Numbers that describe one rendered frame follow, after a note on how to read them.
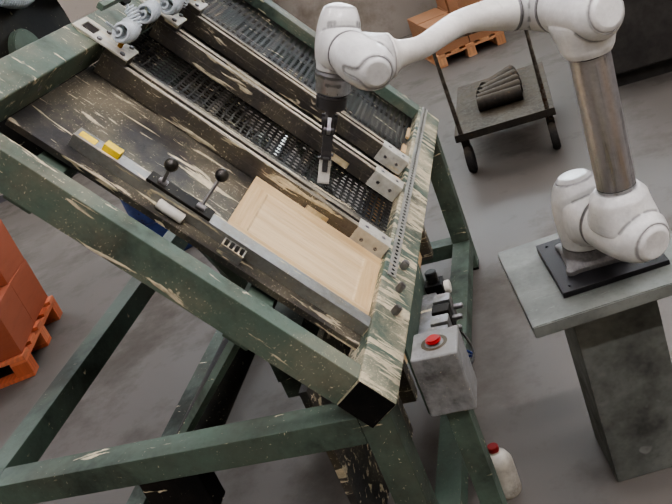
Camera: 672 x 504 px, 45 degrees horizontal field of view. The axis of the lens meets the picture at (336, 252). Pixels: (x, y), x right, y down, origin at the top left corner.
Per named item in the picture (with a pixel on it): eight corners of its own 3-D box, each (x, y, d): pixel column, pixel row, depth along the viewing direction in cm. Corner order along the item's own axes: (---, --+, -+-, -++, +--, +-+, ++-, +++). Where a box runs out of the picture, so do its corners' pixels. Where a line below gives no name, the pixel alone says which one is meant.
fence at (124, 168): (361, 336, 226) (369, 326, 224) (67, 144, 212) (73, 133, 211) (363, 326, 231) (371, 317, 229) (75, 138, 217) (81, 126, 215)
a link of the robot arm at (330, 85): (314, 72, 188) (312, 97, 191) (353, 76, 189) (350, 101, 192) (316, 62, 196) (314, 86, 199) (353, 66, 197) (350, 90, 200)
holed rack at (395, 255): (394, 279, 251) (395, 278, 250) (386, 274, 250) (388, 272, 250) (427, 110, 394) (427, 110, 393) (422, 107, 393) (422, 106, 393)
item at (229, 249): (238, 265, 217) (243, 257, 216) (216, 251, 216) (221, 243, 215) (241, 258, 220) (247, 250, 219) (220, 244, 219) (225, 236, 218)
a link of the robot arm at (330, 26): (306, 63, 195) (324, 79, 184) (311, -3, 188) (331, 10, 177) (347, 63, 199) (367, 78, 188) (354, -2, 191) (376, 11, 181)
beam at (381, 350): (373, 430, 209) (398, 404, 204) (335, 406, 207) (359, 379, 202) (426, 136, 400) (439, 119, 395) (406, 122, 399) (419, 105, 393)
